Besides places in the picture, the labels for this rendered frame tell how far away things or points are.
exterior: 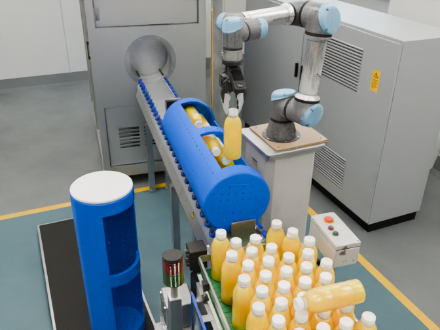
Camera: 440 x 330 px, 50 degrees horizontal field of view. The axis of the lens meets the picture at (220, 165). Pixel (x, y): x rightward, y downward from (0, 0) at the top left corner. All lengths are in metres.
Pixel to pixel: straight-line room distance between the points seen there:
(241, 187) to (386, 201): 1.99
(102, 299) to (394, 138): 2.17
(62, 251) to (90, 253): 1.07
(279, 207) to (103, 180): 0.87
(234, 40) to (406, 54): 1.68
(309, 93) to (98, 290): 1.35
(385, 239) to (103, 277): 2.20
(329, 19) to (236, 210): 0.87
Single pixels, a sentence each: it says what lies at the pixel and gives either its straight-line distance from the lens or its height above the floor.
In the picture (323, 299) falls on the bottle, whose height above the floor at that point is 1.17.
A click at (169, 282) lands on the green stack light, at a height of 1.18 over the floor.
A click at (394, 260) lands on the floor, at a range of 3.58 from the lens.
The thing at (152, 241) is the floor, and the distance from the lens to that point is 3.54.
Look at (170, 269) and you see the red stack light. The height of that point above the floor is 1.23.
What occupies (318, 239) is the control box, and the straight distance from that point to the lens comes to 1.87.
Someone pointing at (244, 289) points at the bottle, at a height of 1.08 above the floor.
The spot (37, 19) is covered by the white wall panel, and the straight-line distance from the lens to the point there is 6.72.
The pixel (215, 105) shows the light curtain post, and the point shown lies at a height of 0.96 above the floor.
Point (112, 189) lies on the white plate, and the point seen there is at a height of 1.04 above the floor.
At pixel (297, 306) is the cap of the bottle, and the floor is 1.15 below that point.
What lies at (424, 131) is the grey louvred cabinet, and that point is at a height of 0.78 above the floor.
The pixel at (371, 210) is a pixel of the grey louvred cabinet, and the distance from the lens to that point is 3.67.
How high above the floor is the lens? 2.14
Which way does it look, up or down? 28 degrees down
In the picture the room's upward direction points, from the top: 1 degrees clockwise
